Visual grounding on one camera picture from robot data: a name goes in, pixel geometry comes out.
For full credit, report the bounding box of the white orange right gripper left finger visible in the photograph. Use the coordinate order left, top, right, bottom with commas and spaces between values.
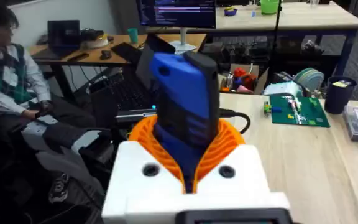
101, 115, 186, 224

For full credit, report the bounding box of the white orange right gripper right finger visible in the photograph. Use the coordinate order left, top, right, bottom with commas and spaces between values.
193, 118, 275, 197

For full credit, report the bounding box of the blue electric screwdriver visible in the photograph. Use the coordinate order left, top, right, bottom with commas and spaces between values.
149, 51, 221, 194

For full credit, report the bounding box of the green bucket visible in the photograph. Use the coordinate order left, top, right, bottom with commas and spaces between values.
259, 0, 280, 15

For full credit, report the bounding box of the green board with toy blocks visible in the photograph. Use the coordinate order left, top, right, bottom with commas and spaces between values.
262, 95, 331, 128

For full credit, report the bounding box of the large black open laptop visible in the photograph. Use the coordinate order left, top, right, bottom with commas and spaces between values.
88, 33, 177, 124

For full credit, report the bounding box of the cardboard box with toys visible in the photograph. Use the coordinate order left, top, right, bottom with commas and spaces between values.
218, 63, 269, 95

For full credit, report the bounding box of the stack of green discs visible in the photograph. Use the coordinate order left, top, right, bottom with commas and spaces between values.
293, 67, 325, 93

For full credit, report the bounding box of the dark blue cup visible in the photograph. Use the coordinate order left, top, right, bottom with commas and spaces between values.
324, 75, 358, 115

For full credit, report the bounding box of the black keyboard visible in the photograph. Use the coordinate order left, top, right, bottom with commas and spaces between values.
111, 42, 143, 64

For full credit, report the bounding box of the wooden desk with black legs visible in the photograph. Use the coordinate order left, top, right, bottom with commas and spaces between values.
28, 33, 207, 103

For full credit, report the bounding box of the black computer mouse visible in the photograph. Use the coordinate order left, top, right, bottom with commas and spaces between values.
99, 49, 113, 61

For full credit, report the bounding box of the black phone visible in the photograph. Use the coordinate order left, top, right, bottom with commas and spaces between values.
67, 52, 91, 62

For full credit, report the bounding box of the black tripod pole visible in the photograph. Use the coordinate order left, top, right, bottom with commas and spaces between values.
266, 0, 283, 85

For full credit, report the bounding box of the green cup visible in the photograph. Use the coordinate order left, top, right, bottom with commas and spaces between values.
127, 27, 140, 44

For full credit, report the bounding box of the small black laptop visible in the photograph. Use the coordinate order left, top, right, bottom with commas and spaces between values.
47, 19, 81, 50

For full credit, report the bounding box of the person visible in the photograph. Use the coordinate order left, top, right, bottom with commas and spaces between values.
0, 0, 96, 133

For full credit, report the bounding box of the computer monitor on white stand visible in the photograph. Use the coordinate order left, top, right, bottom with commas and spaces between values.
136, 0, 217, 54

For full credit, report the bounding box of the black cable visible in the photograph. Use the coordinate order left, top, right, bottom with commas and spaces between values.
218, 108, 252, 135

